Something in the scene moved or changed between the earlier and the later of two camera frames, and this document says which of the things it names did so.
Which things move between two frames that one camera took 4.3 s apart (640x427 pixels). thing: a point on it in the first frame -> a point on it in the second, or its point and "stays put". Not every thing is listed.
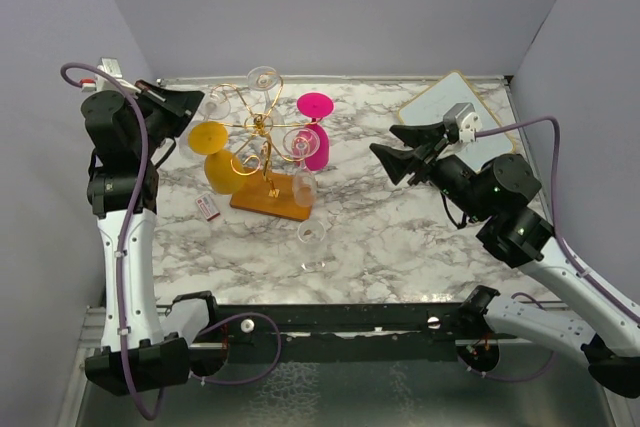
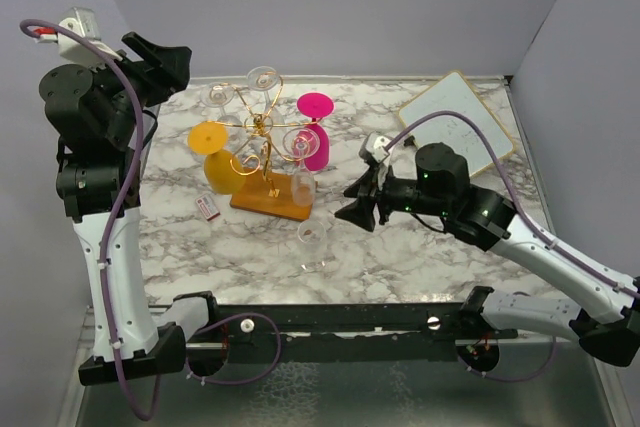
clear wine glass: (265, 78) stays put
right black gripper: (397, 162) -> (361, 211)
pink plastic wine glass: (312, 146) stays put
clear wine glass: (311, 243) stays put
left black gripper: (180, 105) -> (169, 69)
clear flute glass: (301, 143) stays put
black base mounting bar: (343, 333) stays put
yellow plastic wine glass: (224, 173) stays put
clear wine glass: (213, 106) -> (218, 94)
